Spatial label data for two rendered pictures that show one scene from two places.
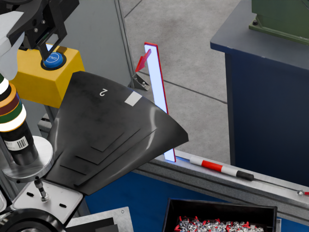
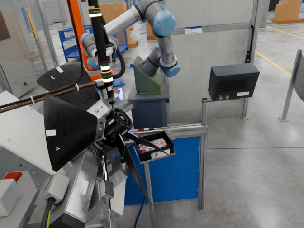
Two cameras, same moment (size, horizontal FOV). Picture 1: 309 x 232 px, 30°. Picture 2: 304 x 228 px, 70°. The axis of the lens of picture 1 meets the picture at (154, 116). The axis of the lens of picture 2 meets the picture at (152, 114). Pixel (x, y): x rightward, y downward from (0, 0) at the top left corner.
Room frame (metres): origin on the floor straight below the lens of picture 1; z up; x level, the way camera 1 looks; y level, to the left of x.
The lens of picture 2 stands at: (-0.35, 0.52, 1.66)
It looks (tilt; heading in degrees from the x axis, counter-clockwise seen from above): 28 degrees down; 326
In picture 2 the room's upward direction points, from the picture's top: 5 degrees counter-clockwise
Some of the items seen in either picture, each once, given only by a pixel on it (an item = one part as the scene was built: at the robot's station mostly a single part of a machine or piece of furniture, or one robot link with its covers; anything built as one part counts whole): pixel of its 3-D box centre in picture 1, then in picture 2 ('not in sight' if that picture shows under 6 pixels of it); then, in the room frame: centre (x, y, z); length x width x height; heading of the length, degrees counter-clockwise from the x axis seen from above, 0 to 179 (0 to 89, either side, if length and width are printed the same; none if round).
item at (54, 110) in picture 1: (54, 106); not in sight; (0.96, 0.22, 0.92); 0.03 x 0.03 x 0.12; 57
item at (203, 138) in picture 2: not in sight; (201, 175); (0.51, -0.47, 0.39); 0.04 x 0.04 x 0.78; 57
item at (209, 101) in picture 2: not in sight; (220, 99); (0.45, -0.55, 1.04); 0.24 x 0.03 x 0.03; 57
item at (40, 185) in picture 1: (40, 186); not in sight; (0.50, 0.17, 1.22); 0.01 x 0.01 x 0.05
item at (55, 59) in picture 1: (53, 60); not in sight; (0.94, 0.19, 1.08); 0.04 x 0.04 x 0.02
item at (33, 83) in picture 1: (42, 74); not in sight; (0.96, 0.22, 1.02); 0.16 x 0.10 x 0.11; 57
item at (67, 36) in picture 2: not in sight; (81, 42); (7.48, -2.00, 0.49); 1.27 x 0.88 x 0.98; 139
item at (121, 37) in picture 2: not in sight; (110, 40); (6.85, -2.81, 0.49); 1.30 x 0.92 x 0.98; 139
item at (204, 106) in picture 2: not in sight; (204, 111); (0.51, -0.47, 0.96); 0.03 x 0.03 x 0.20; 57
